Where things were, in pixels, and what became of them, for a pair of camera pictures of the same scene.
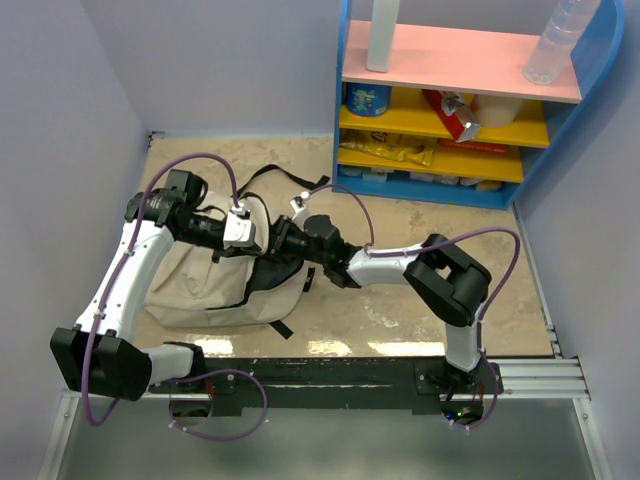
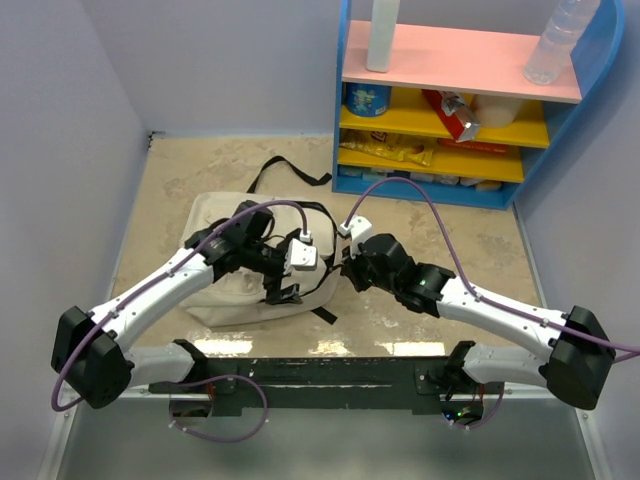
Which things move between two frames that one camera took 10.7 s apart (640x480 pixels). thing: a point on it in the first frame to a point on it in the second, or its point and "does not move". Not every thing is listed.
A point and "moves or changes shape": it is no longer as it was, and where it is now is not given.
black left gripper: x=236 y=251 to x=275 y=293
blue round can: x=367 y=99 does not move
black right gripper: x=284 y=226 to x=351 y=269
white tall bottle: x=382 y=29 does not move
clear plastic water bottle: x=561 y=35 does not move
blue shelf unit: x=455 y=117 does not move
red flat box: x=474 y=145 does not move
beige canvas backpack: x=198 y=286 moves or changes shape
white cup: x=497 y=110 does not move
